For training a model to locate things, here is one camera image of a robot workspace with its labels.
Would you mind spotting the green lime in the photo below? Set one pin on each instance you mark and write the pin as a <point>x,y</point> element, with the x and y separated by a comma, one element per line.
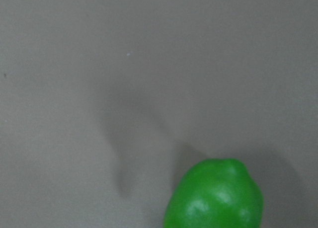
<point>215,193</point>

